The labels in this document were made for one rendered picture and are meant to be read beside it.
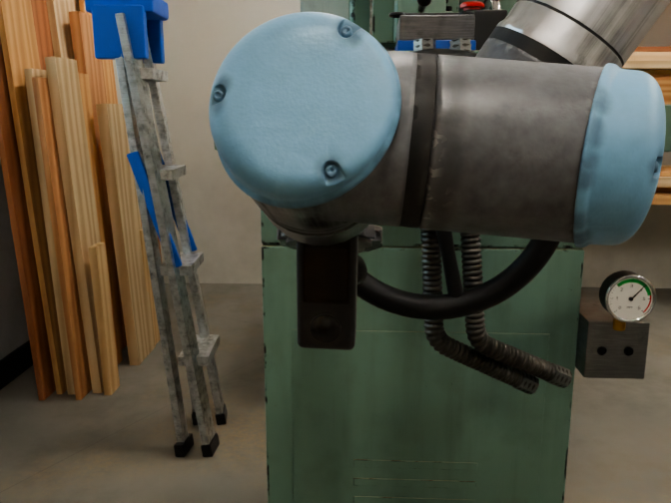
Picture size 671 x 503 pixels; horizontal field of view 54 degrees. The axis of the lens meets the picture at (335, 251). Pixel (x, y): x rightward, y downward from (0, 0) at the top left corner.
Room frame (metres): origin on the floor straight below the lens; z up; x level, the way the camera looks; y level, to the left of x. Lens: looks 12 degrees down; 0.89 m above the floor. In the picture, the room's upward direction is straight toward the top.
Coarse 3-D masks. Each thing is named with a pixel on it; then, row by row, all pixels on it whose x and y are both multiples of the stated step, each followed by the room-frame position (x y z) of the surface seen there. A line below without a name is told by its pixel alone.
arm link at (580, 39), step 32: (544, 0) 0.45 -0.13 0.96; (576, 0) 0.43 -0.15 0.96; (608, 0) 0.43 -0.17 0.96; (640, 0) 0.43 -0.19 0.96; (512, 32) 0.45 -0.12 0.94; (544, 32) 0.44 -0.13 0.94; (576, 32) 0.43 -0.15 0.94; (608, 32) 0.43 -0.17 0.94; (640, 32) 0.44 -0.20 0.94; (576, 64) 0.43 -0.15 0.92
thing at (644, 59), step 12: (636, 48) 2.78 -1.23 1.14; (648, 48) 2.78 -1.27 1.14; (660, 48) 2.78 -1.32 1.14; (636, 60) 2.79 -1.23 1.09; (648, 60) 2.78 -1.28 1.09; (660, 60) 2.78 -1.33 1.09; (648, 72) 2.75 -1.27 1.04; (660, 72) 2.75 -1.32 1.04; (660, 180) 2.76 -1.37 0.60; (660, 192) 2.83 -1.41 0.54; (660, 204) 2.74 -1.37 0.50
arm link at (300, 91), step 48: (240, 48) 0.32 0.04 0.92; (288, 48) 0.31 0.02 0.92; (336, 48) 0.31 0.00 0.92; (240, 96) 0.31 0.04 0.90; (288, 96) 0.30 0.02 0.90; (336, 96) 0.30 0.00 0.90; (384, 96) 0.30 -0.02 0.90; (240, 144) 0.30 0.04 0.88; (288, 144) 0.30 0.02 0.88; (336, 144) 0.29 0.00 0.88; (384, 144) 0.30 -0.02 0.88; (288, 192) 0.29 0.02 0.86; (336, 192) 0.30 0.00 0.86; (384, 192) 0.31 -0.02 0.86
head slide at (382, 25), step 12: (372, 0) 1.13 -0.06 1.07; (384, 0) 1.12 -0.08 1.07; (456, 0) 1.12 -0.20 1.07; (372, 12) 1.13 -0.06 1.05; (384, 12) 1.12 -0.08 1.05; (456, 12) 1.12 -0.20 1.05; (372, 24) 1.13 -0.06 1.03; (384, 24) 1.12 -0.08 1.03; (372, 36) 1.13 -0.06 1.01; (384, 36) 1.12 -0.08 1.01
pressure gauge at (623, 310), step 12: (612, 276) 0.81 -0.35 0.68; (624, 276) 0.79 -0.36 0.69; (636, 276) 0.79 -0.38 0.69; (600, 288) 0.82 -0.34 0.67; (612, 288) 0.80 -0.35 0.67; (624, 288) 0.80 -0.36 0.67; (636, 288) 0.80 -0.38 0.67; (648, 288) 0.80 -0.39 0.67; (600, 300) 0.82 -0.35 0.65; (612, 300) 0.80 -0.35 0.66; (624, 300) 0.80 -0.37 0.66; (636, 300) 0.80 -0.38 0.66; (648, 300) 0.80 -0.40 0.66; (612, 312) 0.79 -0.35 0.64; (624, 312) 0.80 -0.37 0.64; (636, 312) 0.80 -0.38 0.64; (648, 312) 0.79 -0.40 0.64; (624, 324) 0.82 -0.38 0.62
